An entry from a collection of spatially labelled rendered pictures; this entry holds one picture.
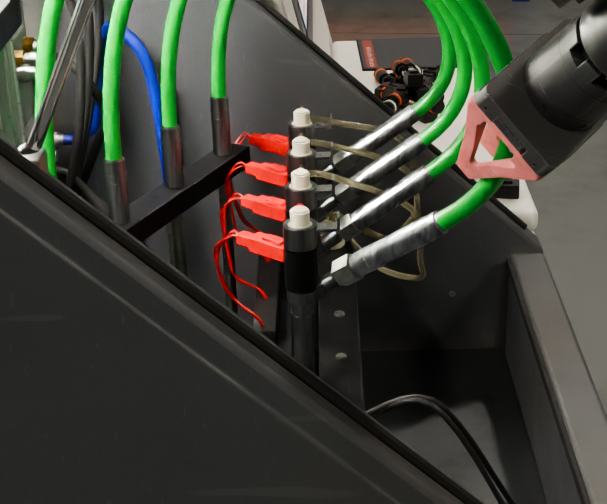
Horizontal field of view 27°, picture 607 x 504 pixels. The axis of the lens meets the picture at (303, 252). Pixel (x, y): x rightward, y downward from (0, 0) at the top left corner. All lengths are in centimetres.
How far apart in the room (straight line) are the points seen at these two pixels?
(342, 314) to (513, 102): 46
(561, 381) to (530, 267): 23
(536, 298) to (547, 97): 55
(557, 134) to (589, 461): 36
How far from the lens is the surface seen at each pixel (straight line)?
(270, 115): 131
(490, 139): 87
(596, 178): 413
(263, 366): 68
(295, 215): 101
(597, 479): 104
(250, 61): 130
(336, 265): 92
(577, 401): 113
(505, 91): 77
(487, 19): 82
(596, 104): 76
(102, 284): 66
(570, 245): 365
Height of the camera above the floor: 155
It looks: 26 degrees down
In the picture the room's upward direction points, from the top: 2 degrees counter-clockwise
